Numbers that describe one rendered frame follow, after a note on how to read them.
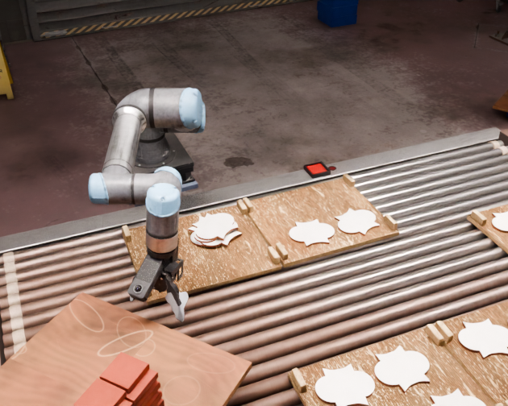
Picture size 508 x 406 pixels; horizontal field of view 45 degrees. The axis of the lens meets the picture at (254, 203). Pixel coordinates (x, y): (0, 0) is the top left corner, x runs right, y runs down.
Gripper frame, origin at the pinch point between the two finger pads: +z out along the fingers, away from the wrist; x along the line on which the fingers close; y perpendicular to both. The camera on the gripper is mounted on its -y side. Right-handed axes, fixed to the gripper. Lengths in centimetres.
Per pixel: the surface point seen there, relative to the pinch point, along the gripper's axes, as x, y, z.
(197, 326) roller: -7.4, 10.1, 9.2
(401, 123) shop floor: -5, 335, 70
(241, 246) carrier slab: -4.0, 43.9, 4.4
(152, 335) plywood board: -4.3, -7.9, -1.1
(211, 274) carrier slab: -1.7, 28.5, 6.0
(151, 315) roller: 6.4, 9.1, 10.7
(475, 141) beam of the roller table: -60, 146, -8
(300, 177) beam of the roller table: -5, 92, 2
